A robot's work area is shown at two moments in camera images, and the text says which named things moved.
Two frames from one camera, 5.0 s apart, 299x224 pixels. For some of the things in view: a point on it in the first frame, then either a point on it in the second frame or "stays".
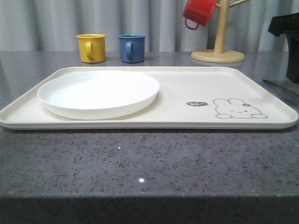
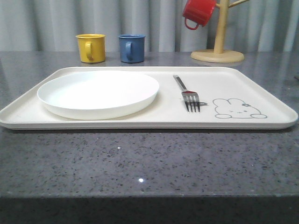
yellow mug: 92,47 stays
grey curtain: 53,25 stays
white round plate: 99,95 stays
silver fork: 265,80 to 190,97
